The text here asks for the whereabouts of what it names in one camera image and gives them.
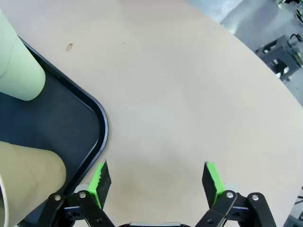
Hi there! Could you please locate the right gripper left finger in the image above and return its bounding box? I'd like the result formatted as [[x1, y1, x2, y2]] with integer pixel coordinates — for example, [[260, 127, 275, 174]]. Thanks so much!
[[46, 158, 116, 227]]

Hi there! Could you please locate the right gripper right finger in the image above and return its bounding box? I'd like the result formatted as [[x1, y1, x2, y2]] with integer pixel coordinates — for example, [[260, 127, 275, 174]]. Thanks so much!
[[195, 161, 277, 227]]

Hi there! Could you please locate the brown cup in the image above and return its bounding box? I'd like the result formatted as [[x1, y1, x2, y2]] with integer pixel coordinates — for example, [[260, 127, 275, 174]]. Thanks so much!
[[0, 141, 67, 227]]

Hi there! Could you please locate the black plastic tray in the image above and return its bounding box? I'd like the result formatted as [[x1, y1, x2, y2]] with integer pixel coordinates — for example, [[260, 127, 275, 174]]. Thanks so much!
[[0, 35, 109, 227]]

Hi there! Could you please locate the pale green cup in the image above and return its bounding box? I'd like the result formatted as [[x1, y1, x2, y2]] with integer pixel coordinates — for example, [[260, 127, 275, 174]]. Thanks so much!
[[0, 9, 46, 102]]

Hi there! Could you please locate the black metal equipment frame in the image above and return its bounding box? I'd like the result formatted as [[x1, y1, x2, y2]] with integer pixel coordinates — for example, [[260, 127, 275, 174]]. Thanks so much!
[[255, 34, 303, 82]]

